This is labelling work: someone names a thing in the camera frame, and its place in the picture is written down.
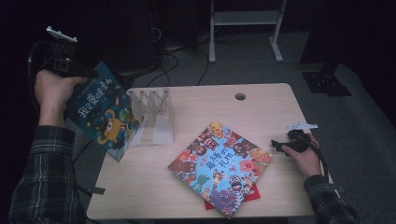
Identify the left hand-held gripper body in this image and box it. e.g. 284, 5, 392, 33
28, 26, 83, 78

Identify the hand-held gripper cable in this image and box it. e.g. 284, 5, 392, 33
73, 139, 102, 224
298, 132, 331, 181

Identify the person's right hand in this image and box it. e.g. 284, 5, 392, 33
281, 133, 323, 179

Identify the clear acrylic book rack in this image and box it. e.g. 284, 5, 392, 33
126, 87, 176, 147

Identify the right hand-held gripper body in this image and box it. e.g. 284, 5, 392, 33
285, 121, 319, 154

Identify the red picture book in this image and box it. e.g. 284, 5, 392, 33
204, 182, 262, 211

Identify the colourful animals picture book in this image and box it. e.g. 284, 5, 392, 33
167, 120, 274, 219

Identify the black floor cable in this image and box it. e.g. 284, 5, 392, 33
146, 52, 180, 88
195, 48, 210, 87

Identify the right hand-held gripper cable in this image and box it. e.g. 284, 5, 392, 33
298, 132, 331, 181

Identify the blue monster picture book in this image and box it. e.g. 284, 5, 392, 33
64, 61, 141, 162

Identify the person's left hand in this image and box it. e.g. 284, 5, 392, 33
34, 68, 89, 112

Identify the left hand-held gripper cable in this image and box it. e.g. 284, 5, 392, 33
73, 139, 102, 224

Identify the white metal table frame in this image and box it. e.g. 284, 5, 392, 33
208, 0, 288, 63

